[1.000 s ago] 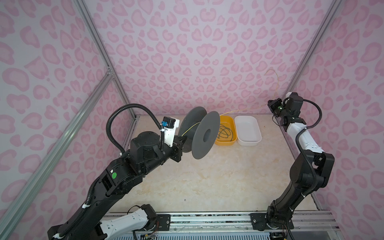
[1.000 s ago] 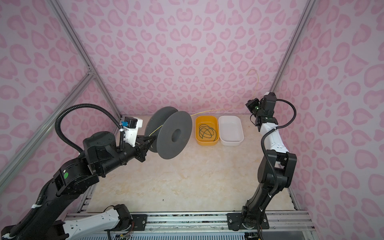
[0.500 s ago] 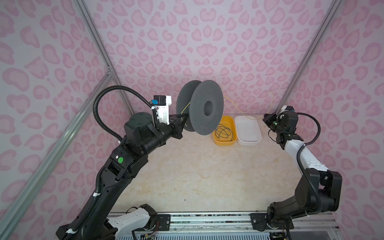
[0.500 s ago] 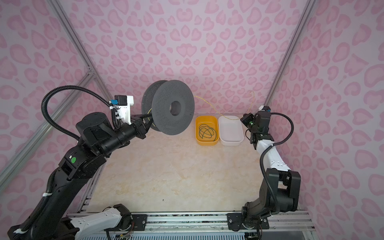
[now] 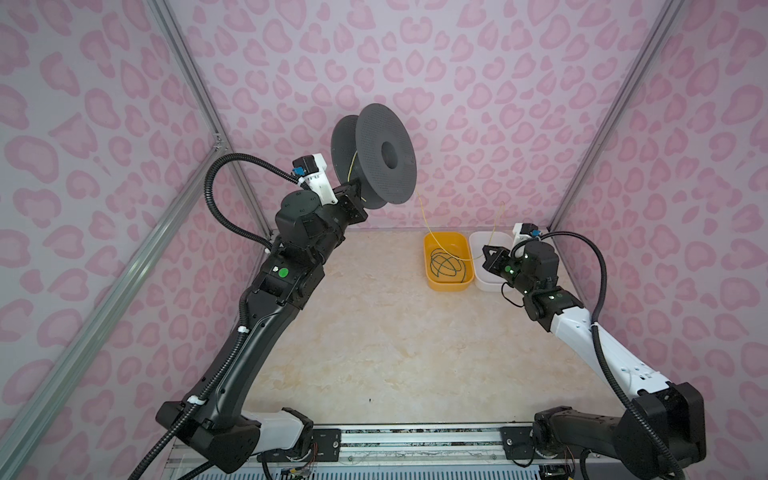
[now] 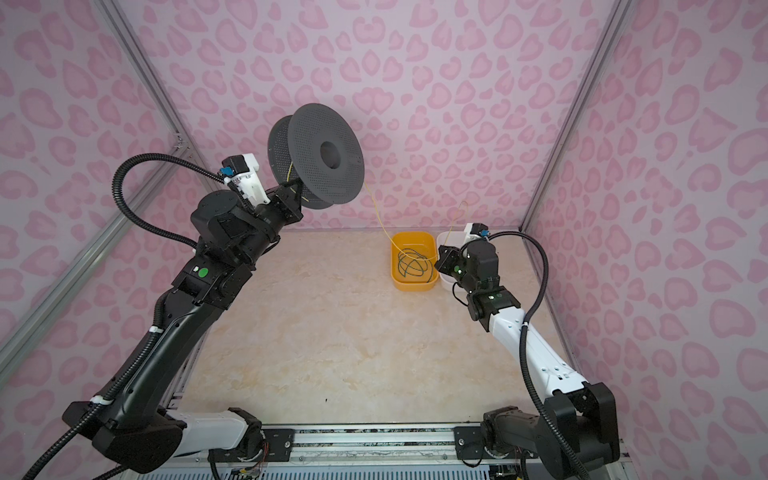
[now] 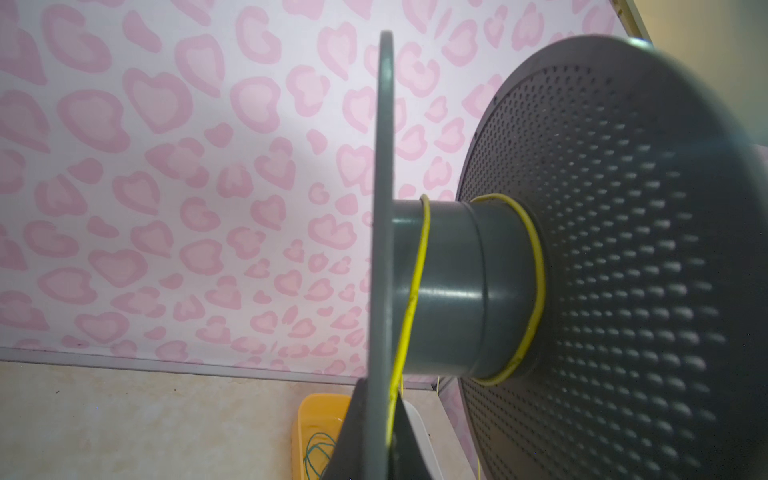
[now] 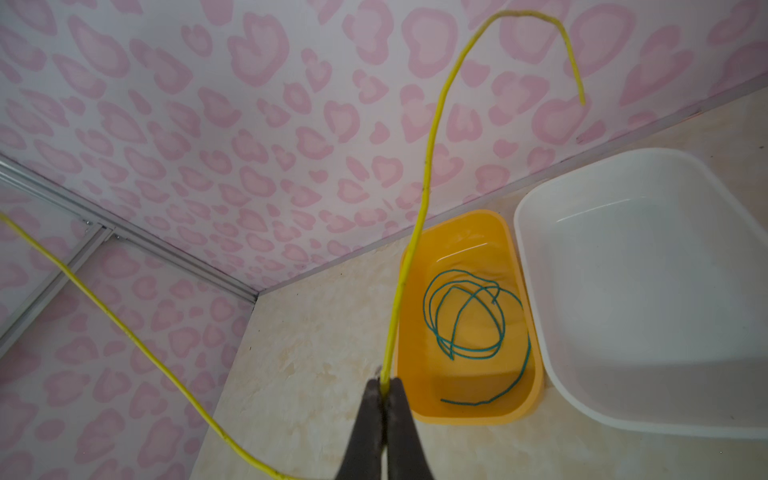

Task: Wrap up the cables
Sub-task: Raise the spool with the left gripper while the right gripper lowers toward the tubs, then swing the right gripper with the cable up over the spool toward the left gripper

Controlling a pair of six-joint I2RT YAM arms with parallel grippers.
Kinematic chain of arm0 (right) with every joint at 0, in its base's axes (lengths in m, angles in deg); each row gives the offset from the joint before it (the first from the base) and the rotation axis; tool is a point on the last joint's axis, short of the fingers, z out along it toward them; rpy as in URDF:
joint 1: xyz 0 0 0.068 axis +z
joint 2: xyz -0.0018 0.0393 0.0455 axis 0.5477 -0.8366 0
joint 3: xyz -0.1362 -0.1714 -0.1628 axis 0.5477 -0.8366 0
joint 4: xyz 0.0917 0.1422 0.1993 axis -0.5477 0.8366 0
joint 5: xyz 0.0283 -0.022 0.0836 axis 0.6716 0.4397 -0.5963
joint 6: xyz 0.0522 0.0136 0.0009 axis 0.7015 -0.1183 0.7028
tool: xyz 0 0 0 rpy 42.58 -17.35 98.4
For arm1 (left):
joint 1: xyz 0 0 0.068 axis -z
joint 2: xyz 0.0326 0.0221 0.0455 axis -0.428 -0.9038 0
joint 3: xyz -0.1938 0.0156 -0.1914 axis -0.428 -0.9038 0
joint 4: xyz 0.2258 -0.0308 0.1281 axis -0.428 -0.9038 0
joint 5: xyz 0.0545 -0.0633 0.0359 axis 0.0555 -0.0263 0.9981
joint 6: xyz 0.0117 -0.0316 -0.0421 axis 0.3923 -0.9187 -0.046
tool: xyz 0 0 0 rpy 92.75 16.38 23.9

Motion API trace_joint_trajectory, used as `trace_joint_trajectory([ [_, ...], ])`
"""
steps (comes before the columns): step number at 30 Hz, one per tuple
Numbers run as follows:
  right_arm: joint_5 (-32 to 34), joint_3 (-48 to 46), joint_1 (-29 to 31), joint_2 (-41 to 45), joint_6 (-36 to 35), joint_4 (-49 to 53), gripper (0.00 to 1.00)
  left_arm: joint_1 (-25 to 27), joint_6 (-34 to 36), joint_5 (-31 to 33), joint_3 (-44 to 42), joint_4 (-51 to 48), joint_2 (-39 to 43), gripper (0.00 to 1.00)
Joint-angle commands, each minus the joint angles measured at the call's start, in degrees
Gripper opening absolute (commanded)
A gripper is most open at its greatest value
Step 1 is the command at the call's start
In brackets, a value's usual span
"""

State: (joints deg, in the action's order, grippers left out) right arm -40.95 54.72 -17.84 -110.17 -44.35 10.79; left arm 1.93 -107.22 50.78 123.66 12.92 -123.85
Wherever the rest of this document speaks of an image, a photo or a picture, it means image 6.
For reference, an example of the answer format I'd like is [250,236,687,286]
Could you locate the yellow cable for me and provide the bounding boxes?
[285,161,470,265]

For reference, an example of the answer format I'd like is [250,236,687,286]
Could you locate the aluminium frame diagonal strut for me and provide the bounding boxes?
[1,164,177,391]

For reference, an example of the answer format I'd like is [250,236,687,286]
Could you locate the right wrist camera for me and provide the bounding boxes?
[462,223,489,245]

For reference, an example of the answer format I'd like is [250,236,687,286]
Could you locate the yellow plastic bin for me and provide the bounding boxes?
[391,231,439,293]

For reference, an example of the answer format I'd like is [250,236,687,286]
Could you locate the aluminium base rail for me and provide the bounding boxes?
[110,421,638,480]

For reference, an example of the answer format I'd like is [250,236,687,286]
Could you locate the white plastic bin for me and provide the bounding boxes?
[436,231,478,293]

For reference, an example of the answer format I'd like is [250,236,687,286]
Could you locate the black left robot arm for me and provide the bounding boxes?
[62,186,302,473]

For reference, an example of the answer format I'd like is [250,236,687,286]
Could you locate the dark grey cable spool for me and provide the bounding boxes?
[267,103,365,210]

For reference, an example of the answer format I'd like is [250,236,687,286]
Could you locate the green cable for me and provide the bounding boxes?
[397,247,434,281]

